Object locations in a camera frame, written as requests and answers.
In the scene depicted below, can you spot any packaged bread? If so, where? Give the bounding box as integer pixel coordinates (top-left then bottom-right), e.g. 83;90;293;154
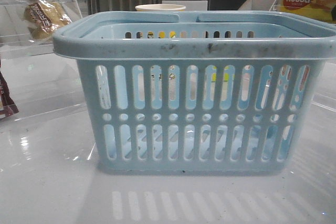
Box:
24;0;72;40

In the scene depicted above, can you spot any light blue plastic basket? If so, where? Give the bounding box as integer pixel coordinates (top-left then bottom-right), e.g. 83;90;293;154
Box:
52;11;335;174

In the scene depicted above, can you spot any cream paper cup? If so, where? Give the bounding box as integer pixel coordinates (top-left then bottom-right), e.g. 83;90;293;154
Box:
135;4;186;12

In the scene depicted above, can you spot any clear acrylic display stand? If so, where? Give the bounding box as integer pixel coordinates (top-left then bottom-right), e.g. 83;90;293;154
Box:
0;0;91;120

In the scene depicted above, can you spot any dark red snack packet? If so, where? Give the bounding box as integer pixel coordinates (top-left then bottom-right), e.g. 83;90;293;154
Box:
1;73;19;120

